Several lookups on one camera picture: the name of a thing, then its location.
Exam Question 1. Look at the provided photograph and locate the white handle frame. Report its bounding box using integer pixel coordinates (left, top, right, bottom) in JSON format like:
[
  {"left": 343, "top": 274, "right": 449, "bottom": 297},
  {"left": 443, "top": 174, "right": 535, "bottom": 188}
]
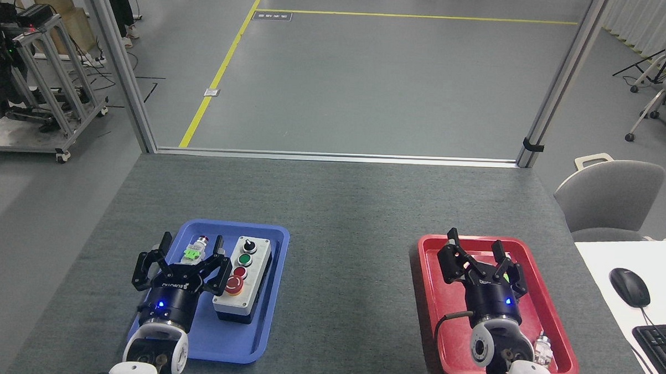
[{"left": 574, "top": 152, "right": 615, "bottom": 173}]

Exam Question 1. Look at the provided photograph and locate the aluminium cart on wheels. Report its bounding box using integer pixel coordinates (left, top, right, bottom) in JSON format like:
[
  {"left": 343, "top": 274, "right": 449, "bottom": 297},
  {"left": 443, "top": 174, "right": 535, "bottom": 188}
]
[{"left": 0, "top": 11, "right": 113, "bottom": 166}]

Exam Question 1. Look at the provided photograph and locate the white desk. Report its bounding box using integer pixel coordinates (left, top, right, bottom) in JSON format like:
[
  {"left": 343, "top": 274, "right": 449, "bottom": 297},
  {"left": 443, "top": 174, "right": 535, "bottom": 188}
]
[{"left": 569, "top": 236, "right": 666, "bottom": 374}]

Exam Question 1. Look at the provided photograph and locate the black computer mouse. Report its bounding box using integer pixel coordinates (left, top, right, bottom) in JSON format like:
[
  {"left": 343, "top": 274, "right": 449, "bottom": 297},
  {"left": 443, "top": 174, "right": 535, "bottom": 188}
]
[{"left": 607, "top": 266, "right": 653, "bottom": 309}]

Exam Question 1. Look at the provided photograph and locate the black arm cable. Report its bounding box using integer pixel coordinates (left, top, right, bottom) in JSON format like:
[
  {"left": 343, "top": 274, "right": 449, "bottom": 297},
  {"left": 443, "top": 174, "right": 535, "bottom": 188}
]
[{"left": 433, "top": 309, "right": 477, "bottom": 374}]

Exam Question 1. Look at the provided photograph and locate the red plastic tray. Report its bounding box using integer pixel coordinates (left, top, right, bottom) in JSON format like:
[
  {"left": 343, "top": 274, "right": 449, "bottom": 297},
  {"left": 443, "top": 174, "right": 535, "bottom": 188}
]
[{"left": 412, "top": 232, "right": 584, "bottom": 374}]

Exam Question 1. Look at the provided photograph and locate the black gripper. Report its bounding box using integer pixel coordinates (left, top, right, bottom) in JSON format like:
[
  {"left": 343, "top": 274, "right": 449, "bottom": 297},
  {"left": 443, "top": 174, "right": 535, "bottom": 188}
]
[
  {"left": 130, "top": 230, "right": 234, "bottom": 335},
  {"left": 435, "top": 227, "right": 531, "bottom": 331}
]

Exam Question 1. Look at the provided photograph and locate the grey control box with buttons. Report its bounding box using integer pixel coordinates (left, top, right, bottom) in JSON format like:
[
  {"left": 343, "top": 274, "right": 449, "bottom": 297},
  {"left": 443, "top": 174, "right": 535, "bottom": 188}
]
[{"left": 211, "top": 234, "right": 274, "bottom": 326}]

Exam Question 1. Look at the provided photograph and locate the blue plastic tray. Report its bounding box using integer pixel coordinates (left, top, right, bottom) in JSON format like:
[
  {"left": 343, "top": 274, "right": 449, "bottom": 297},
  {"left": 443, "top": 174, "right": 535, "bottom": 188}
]
[{"left": 126, "top": 216, "right": 291, "bottom": 367}]

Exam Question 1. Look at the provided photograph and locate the black keyboard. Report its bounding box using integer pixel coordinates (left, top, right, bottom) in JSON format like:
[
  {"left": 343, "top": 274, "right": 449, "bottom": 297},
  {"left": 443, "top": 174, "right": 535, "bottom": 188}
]
[{"left": 630, "top": 321, "right": 666, "bottom": 374}]

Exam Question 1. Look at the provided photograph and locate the black mouse cable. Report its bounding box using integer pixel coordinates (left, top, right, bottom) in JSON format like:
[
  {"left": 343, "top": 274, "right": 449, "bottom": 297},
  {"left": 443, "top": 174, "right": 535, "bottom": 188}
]
[{"left": 629, "top": 306, "right": 666, "bottom": 374}]

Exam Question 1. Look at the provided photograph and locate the small switch with green label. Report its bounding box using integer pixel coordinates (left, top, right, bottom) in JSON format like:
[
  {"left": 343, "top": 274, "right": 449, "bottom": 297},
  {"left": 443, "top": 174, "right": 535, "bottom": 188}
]
[{"left": 180, "top": 235, "right": 210, "bottom": 266}]

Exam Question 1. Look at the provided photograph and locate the brown cardboard box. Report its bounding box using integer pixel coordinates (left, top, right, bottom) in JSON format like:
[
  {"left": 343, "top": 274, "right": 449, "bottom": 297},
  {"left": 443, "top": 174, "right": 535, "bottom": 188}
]
[{"left": 14, "top": 0, "right": 100, "bottom": 58}]

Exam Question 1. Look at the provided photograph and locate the silver aluminium frame post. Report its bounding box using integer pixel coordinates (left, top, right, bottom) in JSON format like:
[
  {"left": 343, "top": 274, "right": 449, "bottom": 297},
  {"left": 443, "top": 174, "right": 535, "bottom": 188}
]
[
  {"left": 77, "top": 0, "right": 163, "bottom": 154},
  {"left": 515, "top": 0, "right": 610, "bottom": 172}
]

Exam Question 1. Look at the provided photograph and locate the person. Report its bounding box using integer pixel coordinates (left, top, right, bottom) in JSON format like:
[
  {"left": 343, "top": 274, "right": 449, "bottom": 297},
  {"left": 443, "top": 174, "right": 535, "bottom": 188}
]
[{"left": 100, "top": 0, "right": 142, "bottom": 50}]

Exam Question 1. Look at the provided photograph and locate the grey padded chair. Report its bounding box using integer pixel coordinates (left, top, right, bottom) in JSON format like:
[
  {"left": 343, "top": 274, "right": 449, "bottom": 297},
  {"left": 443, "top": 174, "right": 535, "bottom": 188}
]
[{"left": 551, "top": 157, "right": 666, "bottom": 245}]

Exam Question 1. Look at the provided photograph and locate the silver aluminium frame rail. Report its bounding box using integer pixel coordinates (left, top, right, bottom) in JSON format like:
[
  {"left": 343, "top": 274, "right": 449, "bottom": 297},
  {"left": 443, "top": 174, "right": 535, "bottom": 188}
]
[{"left": 154, "top": 146, "right": 520, "bottom": 169}]

